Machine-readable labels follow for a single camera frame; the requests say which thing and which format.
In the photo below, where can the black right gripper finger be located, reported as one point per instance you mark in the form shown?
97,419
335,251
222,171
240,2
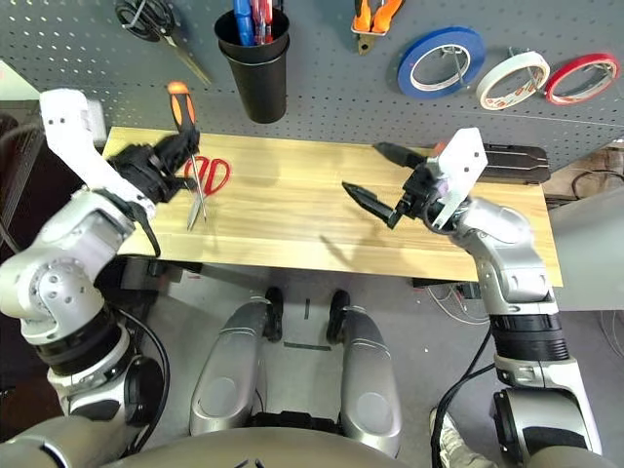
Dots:
402,156
375,205

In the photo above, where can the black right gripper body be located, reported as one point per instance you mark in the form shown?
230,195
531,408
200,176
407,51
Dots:
421,192

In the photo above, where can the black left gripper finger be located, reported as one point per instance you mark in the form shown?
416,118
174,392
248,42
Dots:
178,148
183,183

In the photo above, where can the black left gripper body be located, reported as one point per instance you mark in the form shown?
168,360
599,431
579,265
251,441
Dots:
141,170

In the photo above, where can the orange black screwdriver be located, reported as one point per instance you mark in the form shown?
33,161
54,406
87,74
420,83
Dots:
181,107

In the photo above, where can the white tape roll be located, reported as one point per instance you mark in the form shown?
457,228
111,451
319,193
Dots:
482,90

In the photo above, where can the orange black pliers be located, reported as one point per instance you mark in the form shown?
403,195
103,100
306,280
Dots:
363,22

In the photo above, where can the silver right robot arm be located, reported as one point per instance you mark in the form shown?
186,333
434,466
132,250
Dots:
512,253

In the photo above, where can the grey metal pegboard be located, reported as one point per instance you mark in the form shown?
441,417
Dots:
331,97

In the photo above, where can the blue tape roll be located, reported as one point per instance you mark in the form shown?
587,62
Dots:
404,73

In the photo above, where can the black plastic cup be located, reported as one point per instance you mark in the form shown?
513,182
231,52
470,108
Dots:
258,97
278,39

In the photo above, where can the black tool case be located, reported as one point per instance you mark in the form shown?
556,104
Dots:
517,163

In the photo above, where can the black robot right foot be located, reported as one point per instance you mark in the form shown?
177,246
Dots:
337,317

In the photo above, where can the black robot foot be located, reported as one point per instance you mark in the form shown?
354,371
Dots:
274,317
337,317

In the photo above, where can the short black floor tape strip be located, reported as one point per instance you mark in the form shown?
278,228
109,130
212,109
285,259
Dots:
307,309

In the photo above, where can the black robot left foot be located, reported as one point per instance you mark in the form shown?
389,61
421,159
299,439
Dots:
274,317

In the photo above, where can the red transparent screwdriver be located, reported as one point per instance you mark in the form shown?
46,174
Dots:
263,19

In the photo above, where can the long black floor tape strip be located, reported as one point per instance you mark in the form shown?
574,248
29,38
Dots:
307,346

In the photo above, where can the red tape roll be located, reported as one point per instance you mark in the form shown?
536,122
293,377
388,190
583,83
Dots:
551,88

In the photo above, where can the light grey side panel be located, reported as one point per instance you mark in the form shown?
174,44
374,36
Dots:
590,253

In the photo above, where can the silver robot right leg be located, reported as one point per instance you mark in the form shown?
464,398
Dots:
370,390

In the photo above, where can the silver robot leg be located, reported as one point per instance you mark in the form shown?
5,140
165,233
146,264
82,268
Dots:
224,385
370,390

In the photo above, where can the silver robot left leg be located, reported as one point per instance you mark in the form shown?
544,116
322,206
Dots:
224,385

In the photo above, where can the white sneaker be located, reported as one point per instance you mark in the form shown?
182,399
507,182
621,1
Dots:
451,439

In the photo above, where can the grey robot torso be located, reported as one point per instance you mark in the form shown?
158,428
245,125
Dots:
273,453

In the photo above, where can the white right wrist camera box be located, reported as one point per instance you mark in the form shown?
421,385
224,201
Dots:
458,166

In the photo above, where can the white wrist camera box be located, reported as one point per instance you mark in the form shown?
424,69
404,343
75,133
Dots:
63,127
458,166

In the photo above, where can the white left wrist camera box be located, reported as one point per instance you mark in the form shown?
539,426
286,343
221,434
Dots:
63,127

